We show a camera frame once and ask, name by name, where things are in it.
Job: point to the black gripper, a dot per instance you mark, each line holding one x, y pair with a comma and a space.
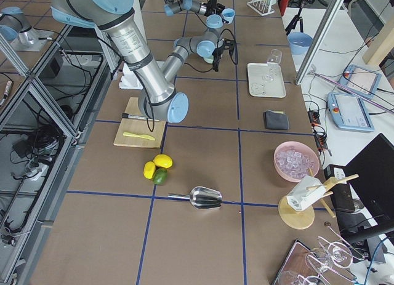
212, 8
217, 52

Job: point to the light blue cup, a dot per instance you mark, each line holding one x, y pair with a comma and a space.
228, 15

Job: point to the green bowl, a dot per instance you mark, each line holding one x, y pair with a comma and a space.
209, 59

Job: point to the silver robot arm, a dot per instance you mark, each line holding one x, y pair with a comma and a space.
159, 100
172, 7

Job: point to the blue bowl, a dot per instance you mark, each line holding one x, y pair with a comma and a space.
299, 42

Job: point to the pink bowl of ice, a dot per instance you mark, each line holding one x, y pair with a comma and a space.
294, 160

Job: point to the metal ice scoop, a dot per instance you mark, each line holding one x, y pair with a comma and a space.
201, 197

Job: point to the white cup rack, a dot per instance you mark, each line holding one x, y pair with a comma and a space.
262, 7

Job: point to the white tray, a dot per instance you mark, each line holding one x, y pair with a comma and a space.
258, 87

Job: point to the wine glass on tray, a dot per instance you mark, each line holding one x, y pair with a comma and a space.
273, 62

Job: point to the black tripod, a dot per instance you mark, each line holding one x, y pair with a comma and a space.
297, 19

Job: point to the pink rod with stand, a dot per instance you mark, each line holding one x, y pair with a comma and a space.
347, 90

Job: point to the wooden cutting board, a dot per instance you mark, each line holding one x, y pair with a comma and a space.
139, 127

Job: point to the yellow lemon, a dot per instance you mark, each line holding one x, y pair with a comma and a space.
149, 170
163, 161

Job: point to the yellow plastic knife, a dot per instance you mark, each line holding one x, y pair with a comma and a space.
143, 136

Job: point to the green lime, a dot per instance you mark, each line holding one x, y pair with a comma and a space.
160, 176

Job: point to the near teach pendant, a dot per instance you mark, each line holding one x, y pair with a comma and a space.
349, 112

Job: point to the teach pendant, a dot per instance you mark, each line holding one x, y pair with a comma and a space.
349, 112
361, 80

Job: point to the far teach pendant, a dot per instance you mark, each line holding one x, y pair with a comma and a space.
361, 80

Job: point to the wooden stand with carton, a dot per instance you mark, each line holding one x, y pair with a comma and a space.
296, 210

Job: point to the black monitor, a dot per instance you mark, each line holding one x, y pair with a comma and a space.
374, 186

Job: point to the hanging wine glasses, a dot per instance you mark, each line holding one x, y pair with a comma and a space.
327, 263

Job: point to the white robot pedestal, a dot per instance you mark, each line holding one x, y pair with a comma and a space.
128, 79

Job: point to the aluminium frame post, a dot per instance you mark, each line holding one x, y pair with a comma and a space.
321, 32

